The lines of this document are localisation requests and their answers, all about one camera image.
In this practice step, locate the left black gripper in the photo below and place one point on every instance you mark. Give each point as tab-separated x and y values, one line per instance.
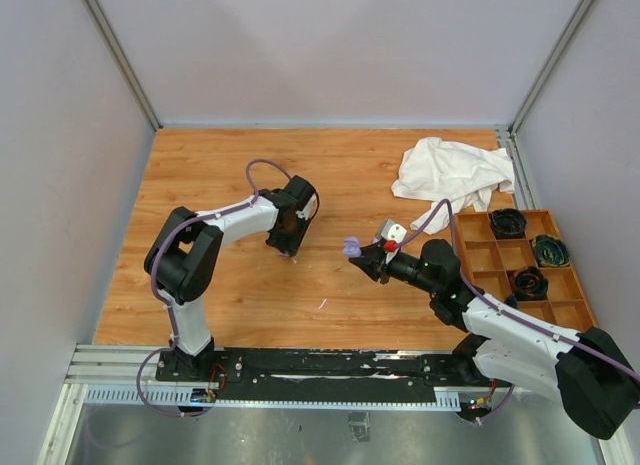
290	245

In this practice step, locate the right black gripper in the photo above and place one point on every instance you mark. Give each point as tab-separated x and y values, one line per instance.
368	262

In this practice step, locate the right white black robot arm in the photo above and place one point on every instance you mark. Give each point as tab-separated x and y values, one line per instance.
586	372

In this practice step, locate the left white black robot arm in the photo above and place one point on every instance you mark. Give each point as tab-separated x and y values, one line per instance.
182	260

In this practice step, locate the white crumpled cloth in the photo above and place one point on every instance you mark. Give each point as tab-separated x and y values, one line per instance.
435	169

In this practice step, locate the wooden compartment tray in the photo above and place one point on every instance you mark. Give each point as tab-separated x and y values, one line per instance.
496	265

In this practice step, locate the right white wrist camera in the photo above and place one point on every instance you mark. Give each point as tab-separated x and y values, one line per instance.
390	231

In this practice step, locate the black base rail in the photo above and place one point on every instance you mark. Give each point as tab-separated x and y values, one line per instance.
321	375

